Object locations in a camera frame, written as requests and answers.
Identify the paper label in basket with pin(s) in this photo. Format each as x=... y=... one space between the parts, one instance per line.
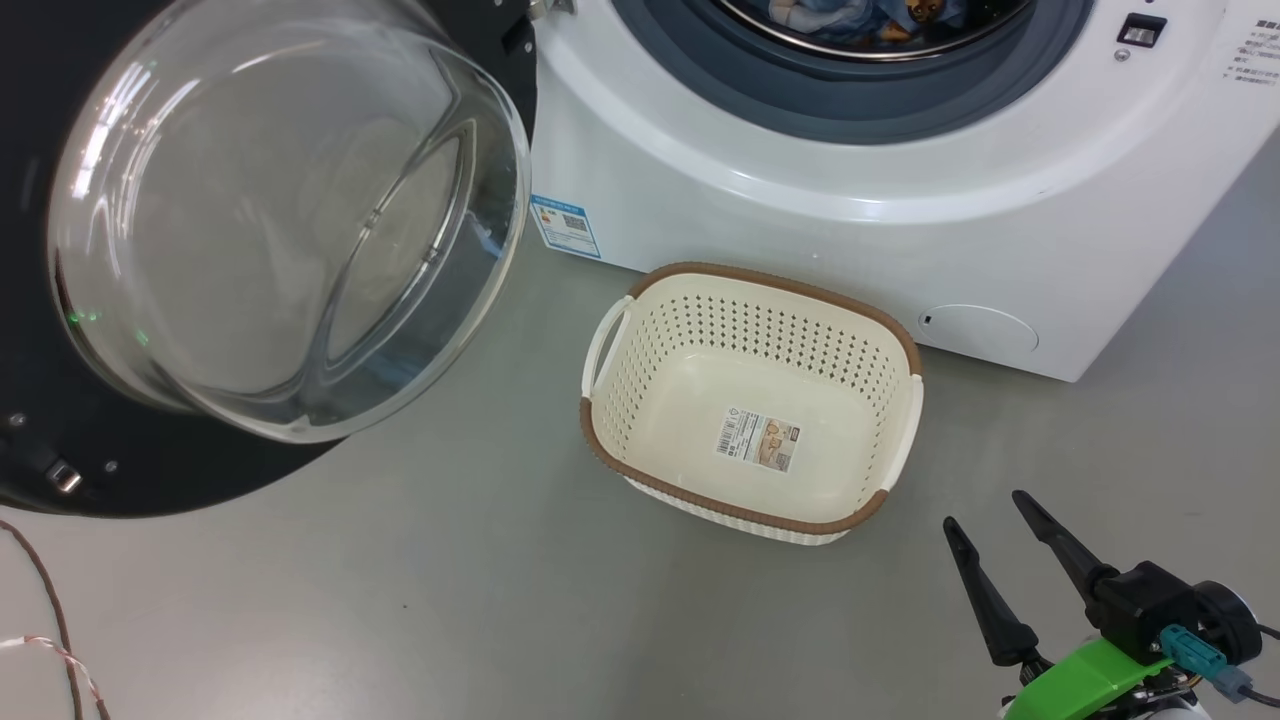
x=758 y=440

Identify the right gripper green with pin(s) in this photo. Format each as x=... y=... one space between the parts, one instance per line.
x=1140 y=610

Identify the white front-load washing machine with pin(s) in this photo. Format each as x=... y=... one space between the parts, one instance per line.
x=800 y=200

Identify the blue garment with orange print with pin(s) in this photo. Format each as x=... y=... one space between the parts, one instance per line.
x=830 y=15
x=950 y=12

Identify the blue energy label sticker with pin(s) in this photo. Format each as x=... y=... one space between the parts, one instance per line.
x=565 y=226

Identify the black round glass washer door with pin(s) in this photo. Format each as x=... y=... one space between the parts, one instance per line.
x=150 y=480

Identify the cream laundry basket brown rim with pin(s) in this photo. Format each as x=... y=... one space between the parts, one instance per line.
x=680 y=420

